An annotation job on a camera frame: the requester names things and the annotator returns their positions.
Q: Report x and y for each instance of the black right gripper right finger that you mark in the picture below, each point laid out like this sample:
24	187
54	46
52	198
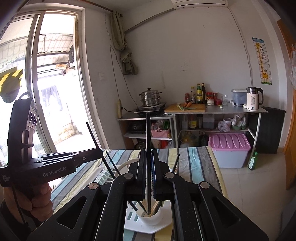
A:
185	198

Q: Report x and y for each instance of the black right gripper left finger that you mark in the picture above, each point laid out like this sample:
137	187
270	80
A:
124	188

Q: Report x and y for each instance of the black chopstick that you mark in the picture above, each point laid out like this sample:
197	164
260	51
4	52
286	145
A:
148	156
176	163
105	162
118	172

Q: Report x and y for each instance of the metal kitchen shelf table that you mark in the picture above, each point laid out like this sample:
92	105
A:
226	111

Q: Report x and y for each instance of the person's left hand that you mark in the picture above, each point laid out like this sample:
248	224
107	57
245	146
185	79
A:
40	206

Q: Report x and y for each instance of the wooden chopstick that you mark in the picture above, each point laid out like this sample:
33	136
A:
155	208

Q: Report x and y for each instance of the white plastic dish rack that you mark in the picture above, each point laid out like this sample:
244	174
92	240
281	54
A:
137	220

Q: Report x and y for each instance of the white utensil holder cup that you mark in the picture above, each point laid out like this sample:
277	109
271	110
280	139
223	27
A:
150	220

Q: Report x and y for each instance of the striped tablecloth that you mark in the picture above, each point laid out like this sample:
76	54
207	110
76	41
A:
196	164

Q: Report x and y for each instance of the small metal side shelf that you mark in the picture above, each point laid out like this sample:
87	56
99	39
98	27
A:
133	129

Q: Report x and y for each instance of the pink plastic basket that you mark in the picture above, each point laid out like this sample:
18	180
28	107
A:
156	132

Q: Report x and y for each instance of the pink lid storage box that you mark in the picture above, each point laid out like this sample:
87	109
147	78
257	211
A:
230	149

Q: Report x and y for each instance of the black induction cooker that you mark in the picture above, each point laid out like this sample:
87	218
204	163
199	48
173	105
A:
153	110

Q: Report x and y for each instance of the wooden cutting board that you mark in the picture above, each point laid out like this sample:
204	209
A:
180	108

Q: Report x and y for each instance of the carrot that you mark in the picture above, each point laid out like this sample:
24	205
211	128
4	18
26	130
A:
188	104

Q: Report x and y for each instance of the white power strip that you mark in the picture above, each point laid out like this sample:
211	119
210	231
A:
119	110

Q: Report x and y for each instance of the green glass bottle on floor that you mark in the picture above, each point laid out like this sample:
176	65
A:
252	161

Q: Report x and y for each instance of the stainless steel steamer pot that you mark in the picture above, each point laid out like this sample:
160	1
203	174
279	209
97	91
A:
150	98

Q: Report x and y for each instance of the dark soy sauce bottle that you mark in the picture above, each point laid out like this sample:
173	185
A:
203	94

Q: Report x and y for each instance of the green label sauce bottle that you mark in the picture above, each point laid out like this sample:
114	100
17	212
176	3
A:
199	94

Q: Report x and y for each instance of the black cabinet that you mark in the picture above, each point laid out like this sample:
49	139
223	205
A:
270	129

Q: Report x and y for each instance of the clear plastic container with lid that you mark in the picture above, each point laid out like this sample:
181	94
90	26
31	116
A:
239	96

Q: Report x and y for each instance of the green hanging cloth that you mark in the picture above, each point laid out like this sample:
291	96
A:
120	44

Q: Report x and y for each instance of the white electric kettle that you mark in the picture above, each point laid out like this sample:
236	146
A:
255	98

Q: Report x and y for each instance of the wooden door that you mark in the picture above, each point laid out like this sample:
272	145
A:
289	149

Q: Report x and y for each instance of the giraffe height chart poster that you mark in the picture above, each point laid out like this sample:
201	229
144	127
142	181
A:
263	61

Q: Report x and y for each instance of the white air conditioner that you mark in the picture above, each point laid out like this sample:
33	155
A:
181	4

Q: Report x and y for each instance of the sliding window frame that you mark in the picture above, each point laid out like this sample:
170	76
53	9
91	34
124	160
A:
43	52

